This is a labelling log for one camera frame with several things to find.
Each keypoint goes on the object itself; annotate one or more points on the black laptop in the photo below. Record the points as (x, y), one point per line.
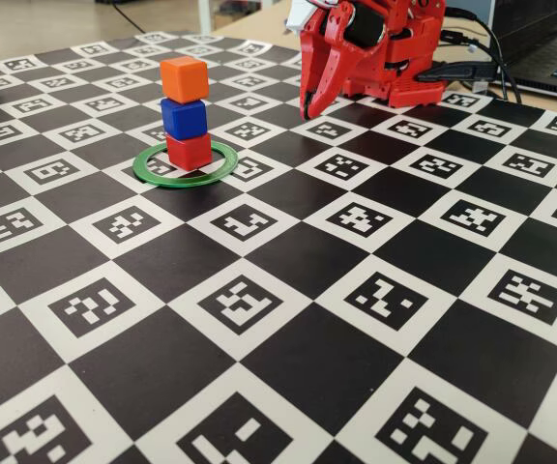
(549, 58)

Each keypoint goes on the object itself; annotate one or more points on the red robot arm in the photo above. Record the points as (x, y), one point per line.
(404, 87)

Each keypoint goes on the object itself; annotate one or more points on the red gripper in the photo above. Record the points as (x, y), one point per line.
(331, 72)

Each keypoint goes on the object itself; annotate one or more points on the orange cube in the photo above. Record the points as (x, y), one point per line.
(184, 79)

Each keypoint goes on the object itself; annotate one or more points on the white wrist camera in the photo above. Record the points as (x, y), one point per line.
(298, 17)

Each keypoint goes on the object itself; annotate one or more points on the checkerboard marker mat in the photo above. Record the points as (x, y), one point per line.
(283, 338)

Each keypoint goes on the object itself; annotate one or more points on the silver usb connector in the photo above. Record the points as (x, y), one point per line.
(480, 87)

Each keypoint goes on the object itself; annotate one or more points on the white table leg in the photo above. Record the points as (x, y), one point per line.
(206, 14)

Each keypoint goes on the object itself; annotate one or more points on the blue cube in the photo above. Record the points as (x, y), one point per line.
(184, 118)

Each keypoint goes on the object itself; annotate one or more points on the red cube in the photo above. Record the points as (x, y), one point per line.
(189, 152)

